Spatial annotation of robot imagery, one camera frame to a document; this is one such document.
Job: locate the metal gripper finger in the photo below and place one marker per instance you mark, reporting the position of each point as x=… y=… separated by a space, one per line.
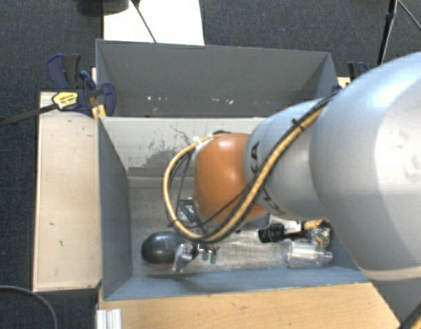
x=178 y=264
x=186 y=249

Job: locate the dark grey ball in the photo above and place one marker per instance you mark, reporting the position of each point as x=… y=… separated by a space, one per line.
x=159 y=247

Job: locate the clear plastic bottle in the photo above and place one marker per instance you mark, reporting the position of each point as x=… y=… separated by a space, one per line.
x=301 y=255

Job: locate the pale wood board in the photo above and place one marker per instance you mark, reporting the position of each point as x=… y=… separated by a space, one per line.
x=66 y=197

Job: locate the grey metal bin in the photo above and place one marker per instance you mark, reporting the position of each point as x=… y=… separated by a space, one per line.
x=210 y=81

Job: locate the small mottled green brown object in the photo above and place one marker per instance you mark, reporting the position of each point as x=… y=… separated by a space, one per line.
x=321 y=235

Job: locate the black cylinder on white bracket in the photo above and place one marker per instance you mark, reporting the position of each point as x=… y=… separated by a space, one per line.
x=273 y=233

